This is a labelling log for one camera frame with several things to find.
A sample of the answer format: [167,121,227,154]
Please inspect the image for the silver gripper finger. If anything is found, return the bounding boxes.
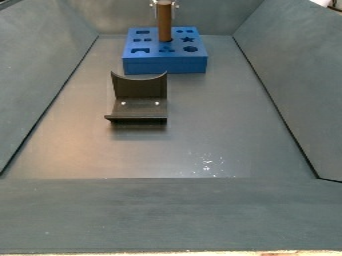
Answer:
[148,0,158,19]
[171,0,180,19]

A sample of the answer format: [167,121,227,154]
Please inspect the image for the brown round cylinder peg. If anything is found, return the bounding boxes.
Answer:
[156,0,172,42]

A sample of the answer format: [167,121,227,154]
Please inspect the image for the blue shape sorter block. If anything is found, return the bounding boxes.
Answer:
[122,27,208,75]

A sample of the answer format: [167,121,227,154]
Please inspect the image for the dark grey curved cradle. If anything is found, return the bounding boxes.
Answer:
[104,73,168,122]

